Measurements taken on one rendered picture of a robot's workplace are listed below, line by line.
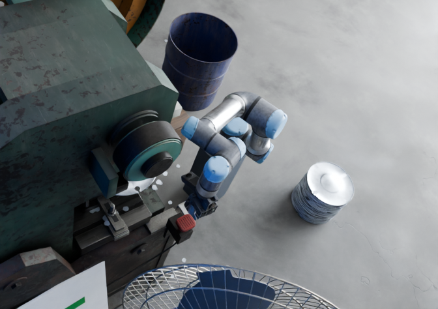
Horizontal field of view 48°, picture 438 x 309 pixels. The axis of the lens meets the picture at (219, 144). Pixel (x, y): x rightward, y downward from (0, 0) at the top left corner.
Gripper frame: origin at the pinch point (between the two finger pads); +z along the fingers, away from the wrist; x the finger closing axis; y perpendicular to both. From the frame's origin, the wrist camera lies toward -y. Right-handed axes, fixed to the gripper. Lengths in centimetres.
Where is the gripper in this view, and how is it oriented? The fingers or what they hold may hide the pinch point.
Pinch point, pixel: (191, 210)
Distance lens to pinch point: 185.6
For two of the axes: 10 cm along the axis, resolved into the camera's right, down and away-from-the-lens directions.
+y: 5.1, 7.7, -3.8
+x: 8.2, -3.1, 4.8
